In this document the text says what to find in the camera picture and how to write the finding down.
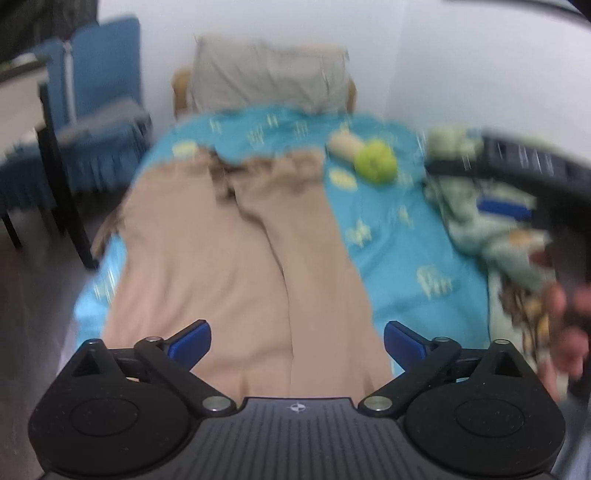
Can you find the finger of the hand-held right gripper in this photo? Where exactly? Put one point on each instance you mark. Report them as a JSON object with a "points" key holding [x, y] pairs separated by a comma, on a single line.
{"points": [[503, 207], [455, 168]]}

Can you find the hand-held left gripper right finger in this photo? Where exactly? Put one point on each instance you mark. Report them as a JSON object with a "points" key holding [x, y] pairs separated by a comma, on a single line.
{"points": [[402, 345]]}

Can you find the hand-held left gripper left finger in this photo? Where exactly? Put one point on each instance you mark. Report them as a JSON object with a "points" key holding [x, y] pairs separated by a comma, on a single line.
{"points": [[191, 344]]}

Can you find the tan pants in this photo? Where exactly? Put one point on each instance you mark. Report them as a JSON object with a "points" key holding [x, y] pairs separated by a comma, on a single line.
{"points": [[207, 258]]}

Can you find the person's right hand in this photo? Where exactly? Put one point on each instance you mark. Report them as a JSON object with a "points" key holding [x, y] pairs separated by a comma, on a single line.
{"points": [[570, 332]]}

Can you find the green patterned blanket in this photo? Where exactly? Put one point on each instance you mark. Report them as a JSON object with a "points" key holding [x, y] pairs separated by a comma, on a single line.
{"points": [[480, 240]]}

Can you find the green plush toy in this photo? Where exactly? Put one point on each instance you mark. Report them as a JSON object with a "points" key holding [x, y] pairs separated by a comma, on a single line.
{"points": [[376, 161]]}

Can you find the blue patterned bed sheet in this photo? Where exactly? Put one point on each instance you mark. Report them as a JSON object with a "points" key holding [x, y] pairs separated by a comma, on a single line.
{"points": [[397, 240]]}

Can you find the beige plush toy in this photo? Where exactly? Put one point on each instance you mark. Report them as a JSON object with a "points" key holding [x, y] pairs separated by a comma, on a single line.
{"points": [[344, 146]]}

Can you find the grey pillow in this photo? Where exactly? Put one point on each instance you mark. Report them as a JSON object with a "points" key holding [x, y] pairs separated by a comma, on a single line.
{"points": [[268, 74]]}

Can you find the blue covered chair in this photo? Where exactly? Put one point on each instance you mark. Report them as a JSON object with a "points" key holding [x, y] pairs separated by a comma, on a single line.
{"points": [[25, 180], [108, 92]]}

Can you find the black-legged table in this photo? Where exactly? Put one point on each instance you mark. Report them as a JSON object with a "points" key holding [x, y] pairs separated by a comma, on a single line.
{"points": [[21, 106]]}

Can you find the dark curtain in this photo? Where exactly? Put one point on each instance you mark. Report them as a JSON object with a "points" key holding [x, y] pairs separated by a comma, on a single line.
{"points": [[41, 23]]}

